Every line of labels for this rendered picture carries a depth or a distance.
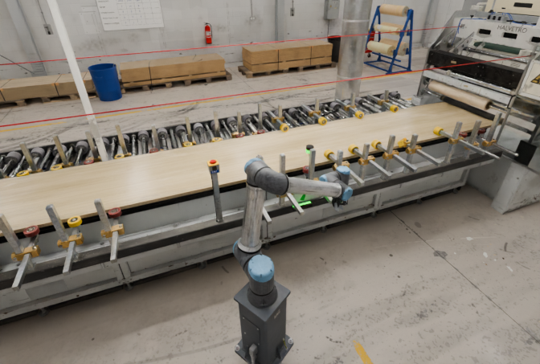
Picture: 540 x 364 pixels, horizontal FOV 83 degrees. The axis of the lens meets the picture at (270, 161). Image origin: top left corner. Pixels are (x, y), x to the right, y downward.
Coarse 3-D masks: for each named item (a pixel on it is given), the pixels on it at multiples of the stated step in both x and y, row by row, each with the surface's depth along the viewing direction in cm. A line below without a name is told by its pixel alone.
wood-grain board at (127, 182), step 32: (320, 128) 326; (352, 128) 325; (384, 128) 324; (416, 128) 323; (448, 128) 322; (128, 160) 274; (160, 160) 273; (192, 160) 272; (224, 160) 272; (288, 160) 270; (320, 160) 270; (0, 192) 235; (32, 192) 234; (64, 192) 234; (96, 192) 233; (128, 192) 233; (160, 192) 232; (192, 192) 234; (32, 224) 204
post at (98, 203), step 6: (96, 198) 191; (96, 204) 190; (102, 204) 194; (96, 210) 192; (102, 210) 193; (102, 216) 195; (102, 222) 197; (108, 222) 201; (108, 228) 201; (108, 240) 206
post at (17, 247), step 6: (0, 216) 173; (0, 222) 174; (6, 222) 178; (0, 228) 176; (6, 228) 178; (6, 234) 179; (12, 234) 181; (12, 240) 182; (18, 240) 187; (12, 246) 184; (18, 246) 185; (18, 252) 187; (30, 264) 194
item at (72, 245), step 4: (76, 228) 206; (72, 232) 202; (76, 232) 202; (72, 244) 193; (68, 248) 190; (72, 248) 190; (68, 252) 188; (72, 252) 188; (68, 256) 185; (72, 256) 187; (68, 260) 182; (72, 260) 185; (64, 264) 180; (68, 264) 180; (64, 268) 177; (68, 268) 177; (64, 272) 176; (68, 272) 176
